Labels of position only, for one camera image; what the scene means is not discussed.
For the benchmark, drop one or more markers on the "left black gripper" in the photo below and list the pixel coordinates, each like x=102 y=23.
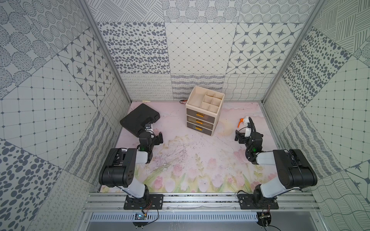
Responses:
x=153 y=132

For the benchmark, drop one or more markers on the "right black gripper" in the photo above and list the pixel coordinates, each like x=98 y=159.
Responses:
x=242 y=137

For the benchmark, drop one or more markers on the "beige desktop drawer organizer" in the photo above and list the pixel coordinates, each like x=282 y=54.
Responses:
x=206 y=101

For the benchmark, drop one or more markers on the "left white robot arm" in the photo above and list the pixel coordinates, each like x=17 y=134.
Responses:
x=119 y=167

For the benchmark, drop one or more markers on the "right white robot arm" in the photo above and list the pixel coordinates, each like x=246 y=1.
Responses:
x=293 y=169

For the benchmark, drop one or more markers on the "black plastic tool case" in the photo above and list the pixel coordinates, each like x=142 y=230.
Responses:
x=136 y=120

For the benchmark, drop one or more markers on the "white bottle orange cap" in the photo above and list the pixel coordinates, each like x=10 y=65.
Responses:
x=244 y=122

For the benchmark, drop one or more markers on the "floral pink table mat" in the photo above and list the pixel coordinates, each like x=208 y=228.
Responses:
x=190 y=161

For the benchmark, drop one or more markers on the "black round connector box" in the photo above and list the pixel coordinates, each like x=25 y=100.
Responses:
x=264 y=219

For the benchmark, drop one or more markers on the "green circuit board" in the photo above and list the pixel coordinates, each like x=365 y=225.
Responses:
x=140 y=217

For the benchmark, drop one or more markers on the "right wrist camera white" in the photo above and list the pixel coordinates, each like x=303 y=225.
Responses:
x=248 y=130

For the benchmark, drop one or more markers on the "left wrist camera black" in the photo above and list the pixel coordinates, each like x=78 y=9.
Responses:
x=148 y=127

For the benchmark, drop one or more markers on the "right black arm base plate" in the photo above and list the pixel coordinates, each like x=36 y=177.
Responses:
x=248 y=202

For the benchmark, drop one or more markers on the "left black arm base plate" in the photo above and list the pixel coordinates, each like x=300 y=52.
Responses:
x=150 y=201

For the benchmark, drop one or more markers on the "aluminium mounting rail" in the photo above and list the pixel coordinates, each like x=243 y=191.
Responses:
x=197 y=202

